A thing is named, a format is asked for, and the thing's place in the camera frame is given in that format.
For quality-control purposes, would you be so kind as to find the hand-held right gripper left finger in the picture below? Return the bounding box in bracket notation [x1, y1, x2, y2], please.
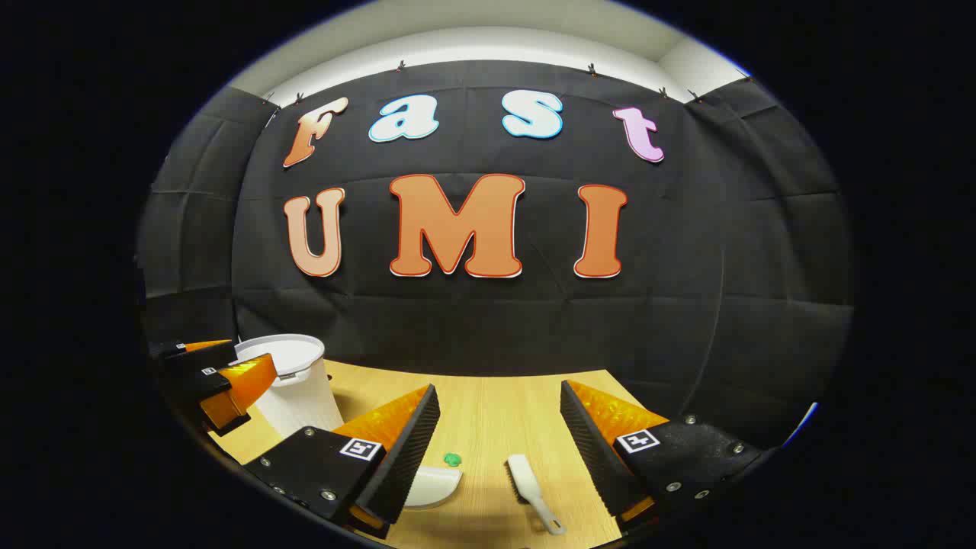
[244, 384, 441, 540]

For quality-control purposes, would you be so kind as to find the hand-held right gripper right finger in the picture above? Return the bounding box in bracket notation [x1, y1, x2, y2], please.
[560, 380, 765, 535]

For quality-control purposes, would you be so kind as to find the white plastic dustpan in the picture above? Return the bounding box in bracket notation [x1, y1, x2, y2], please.
[403, 467, 464, 510]

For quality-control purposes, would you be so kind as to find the small white broom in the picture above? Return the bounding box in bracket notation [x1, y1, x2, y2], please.
[507, 455, 567, 535]

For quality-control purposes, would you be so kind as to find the white ribbed garbage bin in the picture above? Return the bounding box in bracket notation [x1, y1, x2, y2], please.
[233, 334, 345, 439]

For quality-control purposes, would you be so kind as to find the wooden desktop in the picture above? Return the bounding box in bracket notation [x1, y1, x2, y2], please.
[210, 358, 672, 549]

